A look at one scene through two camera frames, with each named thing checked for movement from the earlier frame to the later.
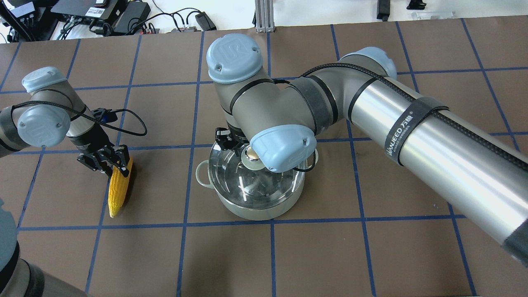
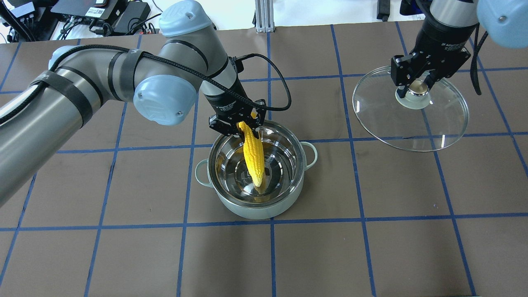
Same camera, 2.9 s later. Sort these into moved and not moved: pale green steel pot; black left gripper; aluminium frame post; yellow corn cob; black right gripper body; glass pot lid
Moved: glass pot lid; black right gripper body; black left gripper; yellow corn cob
Not moved: pale green steel pot; aluminium frame post
